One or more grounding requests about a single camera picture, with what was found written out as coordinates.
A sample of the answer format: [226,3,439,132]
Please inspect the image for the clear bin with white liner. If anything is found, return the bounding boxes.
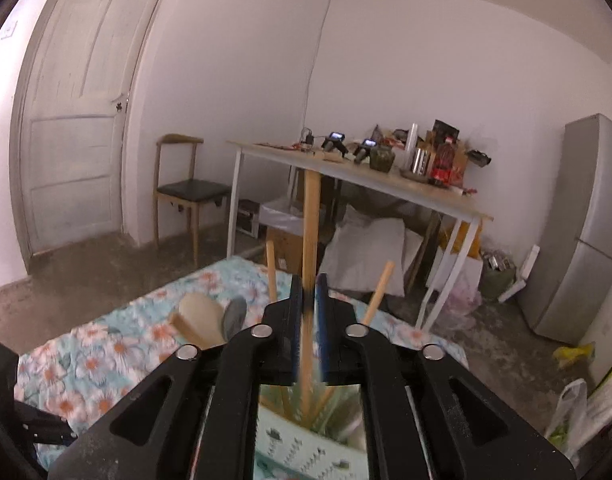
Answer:
[258,197,307,234]

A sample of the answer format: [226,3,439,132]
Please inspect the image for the green plastic utensil basket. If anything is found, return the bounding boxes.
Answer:
[256,385,369,480]

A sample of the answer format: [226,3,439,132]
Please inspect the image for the white door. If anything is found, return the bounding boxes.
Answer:
[13,0,174,259]

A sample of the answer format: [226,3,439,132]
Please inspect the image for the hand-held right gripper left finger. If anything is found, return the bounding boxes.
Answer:
[48,275,304,480]

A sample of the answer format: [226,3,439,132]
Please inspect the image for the cardboard box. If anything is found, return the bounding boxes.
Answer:
[266,227,307,274]

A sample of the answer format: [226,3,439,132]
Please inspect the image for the black box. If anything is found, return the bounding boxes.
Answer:
[432,119,460,144]

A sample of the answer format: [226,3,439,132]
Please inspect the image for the green glass jar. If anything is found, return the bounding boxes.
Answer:
[369,144,396,174]

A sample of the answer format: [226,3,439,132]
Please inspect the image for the white tubes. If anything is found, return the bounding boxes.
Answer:
[498,245,542,304]

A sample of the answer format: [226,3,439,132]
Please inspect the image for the grey-green spoon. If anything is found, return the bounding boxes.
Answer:
[221,296,248,341]

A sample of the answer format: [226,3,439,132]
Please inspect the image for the small black appliance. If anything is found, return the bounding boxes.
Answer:
[236,199,260,239]

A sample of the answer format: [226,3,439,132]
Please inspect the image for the wooden chair with black seat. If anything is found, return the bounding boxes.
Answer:
[153,134,232,268]

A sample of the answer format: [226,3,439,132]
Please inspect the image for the white sacks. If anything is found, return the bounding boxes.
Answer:
[318,217,408,297]

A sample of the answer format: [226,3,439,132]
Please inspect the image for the black device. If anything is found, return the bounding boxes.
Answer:
[321,132,348,154]
[353,138,378,164]

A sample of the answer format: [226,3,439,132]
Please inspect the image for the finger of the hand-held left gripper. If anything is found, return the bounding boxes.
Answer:
[13,400,78,446]

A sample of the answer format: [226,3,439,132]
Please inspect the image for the clear plastic bag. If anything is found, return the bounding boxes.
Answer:
[545,360,612,463]

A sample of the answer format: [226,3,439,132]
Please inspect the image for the white table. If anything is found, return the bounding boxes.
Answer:
[226,140,494,331]

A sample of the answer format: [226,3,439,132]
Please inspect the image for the green bin with cans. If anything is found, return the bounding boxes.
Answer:
[481,250,518,302]

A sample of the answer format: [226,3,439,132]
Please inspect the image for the yellow-green bag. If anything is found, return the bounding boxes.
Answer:
[553,342,595,369]

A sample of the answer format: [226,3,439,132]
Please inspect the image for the pink plastic bag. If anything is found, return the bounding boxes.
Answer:
[436,260,482,322]

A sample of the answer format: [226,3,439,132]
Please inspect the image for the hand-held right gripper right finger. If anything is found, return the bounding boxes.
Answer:
[313,274,577,480]

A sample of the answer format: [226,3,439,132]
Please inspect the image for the red soda bottle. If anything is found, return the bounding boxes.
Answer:
[431,141,460,187]

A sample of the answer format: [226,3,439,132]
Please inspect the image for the floral blue blanket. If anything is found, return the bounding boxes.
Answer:
[16,256,469,466]

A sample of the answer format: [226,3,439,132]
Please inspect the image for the silver refrigerator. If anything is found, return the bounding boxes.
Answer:
[518,114,612,346]

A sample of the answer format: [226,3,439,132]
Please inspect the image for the yellow plastic bag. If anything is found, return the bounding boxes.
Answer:
[438,220,483,262]

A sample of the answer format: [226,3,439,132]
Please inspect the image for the white box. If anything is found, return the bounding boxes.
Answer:
[428,249,483,292]

